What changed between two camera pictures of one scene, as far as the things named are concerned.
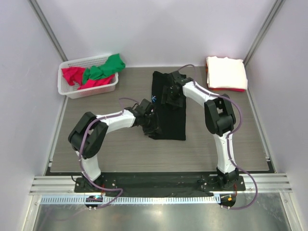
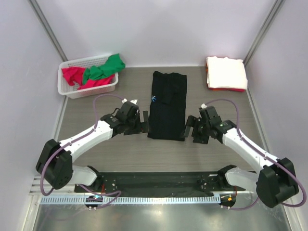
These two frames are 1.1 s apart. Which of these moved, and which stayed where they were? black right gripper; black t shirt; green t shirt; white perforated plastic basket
Moved: black right gripper
Stayed: green t shirt; white perforated plastic basket; black t shirt
